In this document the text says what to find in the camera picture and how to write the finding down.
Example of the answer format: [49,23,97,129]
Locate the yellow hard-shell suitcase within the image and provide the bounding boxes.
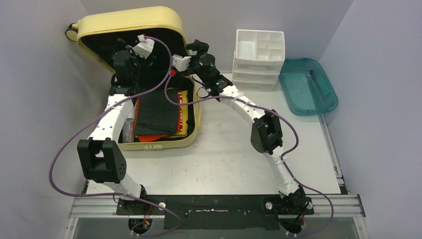
[65,6,201,151]

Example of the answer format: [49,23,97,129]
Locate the dark navy fabric item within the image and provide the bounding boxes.
[134,89,180,136]

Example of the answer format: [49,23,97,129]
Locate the teal transparent plastic tray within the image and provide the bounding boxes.
[279,58,338,116]

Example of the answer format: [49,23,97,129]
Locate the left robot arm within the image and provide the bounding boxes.
[77,49,152,214]

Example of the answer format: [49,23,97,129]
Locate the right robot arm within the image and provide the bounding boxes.
[181,40,313,216]

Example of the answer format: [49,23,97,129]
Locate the white cylindrical bottle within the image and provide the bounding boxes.
[126,105,136,122]

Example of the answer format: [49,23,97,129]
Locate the white plastic drawer organizer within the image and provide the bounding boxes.
[231,29,286,92]

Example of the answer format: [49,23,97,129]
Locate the yellow folded garment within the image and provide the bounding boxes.
[171,91,189,138]

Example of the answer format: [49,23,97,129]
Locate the red white striped garment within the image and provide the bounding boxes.
[133,91,183,142]

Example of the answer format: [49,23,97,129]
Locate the clear plastic bottle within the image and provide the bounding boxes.
[122,120,134,143]

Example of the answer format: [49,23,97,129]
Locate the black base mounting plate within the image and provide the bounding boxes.
[116,194,314,233]

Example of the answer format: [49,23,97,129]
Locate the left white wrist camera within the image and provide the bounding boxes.
[132,34,155,59]

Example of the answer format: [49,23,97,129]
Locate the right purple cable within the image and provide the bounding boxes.
[164,71,334,238]

